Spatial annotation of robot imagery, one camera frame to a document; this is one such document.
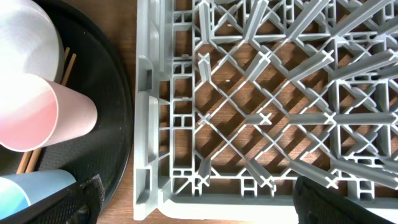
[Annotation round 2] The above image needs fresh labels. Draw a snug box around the grey dishwasher rack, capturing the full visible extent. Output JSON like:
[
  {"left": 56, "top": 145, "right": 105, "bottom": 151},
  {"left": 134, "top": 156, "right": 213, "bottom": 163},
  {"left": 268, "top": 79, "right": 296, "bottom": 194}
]
[{"left": 133, "top": 0, "right": 397, "bottom": 223}]

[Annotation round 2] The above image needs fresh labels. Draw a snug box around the left wooden chopstick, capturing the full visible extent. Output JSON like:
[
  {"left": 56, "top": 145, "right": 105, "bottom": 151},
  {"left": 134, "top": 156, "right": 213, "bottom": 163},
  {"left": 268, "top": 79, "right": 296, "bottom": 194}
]
[{"left": 15, "top": 46, "right": 71, "bottom": 174}]

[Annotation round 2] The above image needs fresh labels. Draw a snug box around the grey round plate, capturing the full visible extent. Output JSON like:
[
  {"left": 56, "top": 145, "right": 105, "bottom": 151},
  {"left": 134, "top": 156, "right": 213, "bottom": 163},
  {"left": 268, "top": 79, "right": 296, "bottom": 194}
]
[{"left": 1, "top": 0, "right": 65, "bottom": 83}]

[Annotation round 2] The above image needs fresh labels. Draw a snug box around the round black serving tray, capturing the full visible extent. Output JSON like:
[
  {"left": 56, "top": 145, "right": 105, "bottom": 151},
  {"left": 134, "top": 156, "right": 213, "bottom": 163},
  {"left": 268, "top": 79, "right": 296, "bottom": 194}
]
[{"left": 0, "top": 0, "right": 135, "bottom": 215}]

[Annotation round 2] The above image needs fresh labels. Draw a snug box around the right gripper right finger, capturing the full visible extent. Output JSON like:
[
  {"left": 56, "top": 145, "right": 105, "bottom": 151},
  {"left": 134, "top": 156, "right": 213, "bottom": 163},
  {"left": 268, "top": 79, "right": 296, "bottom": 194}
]
[{"left": 293, "top": 176, "right": 389, "bottom": 224}]

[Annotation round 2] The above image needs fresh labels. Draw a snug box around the blue cup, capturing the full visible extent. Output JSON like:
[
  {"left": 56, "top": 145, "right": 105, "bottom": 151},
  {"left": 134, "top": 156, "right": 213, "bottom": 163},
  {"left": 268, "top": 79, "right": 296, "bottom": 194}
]
[{"left": 1, "top": 169, "right": 76, "bottom": 219}]

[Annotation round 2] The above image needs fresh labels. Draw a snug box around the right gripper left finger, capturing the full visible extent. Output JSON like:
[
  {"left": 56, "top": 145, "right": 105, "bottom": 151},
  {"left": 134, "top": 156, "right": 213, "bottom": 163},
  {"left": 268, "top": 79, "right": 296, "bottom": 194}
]
[{"left": 1, "top": 174, "right": 105, "bottom": 224}]

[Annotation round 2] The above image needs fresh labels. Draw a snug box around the pink cup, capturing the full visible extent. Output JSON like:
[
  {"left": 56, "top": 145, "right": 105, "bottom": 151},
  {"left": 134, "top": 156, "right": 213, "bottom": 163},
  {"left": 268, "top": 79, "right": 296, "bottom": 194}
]
[{"left": 1, "top": 74, "right": 98, "bottom": 152}]

